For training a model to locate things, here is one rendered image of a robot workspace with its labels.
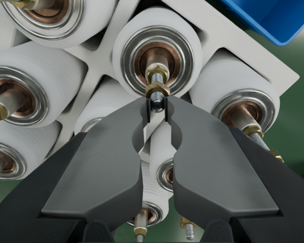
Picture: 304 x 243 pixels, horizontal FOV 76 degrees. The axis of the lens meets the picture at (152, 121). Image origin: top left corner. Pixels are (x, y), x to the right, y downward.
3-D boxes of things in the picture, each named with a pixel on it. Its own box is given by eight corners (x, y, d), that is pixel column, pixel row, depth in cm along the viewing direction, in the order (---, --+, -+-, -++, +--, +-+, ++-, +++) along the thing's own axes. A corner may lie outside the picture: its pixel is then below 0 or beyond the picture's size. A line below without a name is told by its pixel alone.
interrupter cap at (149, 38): (111, 33, 19) (110, 33, 18) (190, 17, 18) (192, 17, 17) (130, 101, 23) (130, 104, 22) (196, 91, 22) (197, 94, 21)
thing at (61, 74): (80, 20, 34) (18, 40, 19) (106, 70, 39) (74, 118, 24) (36, 41, 36) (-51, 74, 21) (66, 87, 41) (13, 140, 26)
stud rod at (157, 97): (152, 64, 19) (149, 99, 12) (162, 64, 19) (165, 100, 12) (151, 74, 19) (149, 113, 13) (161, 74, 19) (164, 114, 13)
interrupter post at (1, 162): (-9, 161, 29) (-27, 179, 26) (-8, 150, 27) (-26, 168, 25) (8, 167, 29) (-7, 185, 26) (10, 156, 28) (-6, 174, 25)
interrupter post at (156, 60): (143, 55, 20) (141, 64, 17) (167, 50, 20) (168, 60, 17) (147, 77, 21) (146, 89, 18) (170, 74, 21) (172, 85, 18)
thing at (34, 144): (28, 110, 44) (-38, 169, 29) (36, 74, 40) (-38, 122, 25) (70, 127, 47) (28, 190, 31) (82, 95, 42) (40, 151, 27)
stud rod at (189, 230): (180, 185, 28) (186, 241, 22) (178, 181, 27) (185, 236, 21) (186, 184, 28) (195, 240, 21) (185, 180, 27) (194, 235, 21)
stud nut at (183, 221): (181, 224, 24) (182, 231, 23) (178, 216, 23) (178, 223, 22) (197, 222, 23) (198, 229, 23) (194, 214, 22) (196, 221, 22)
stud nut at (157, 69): (148, 63, 17) (147, 67, 16) (167, 65, 17) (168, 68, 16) (147, 85, 18) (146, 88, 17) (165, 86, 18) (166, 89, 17)
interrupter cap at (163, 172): (170, 195, 32) (170, 199, 31) (146, 166, 28) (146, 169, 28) (214, 180, 30) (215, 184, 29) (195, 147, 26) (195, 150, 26)
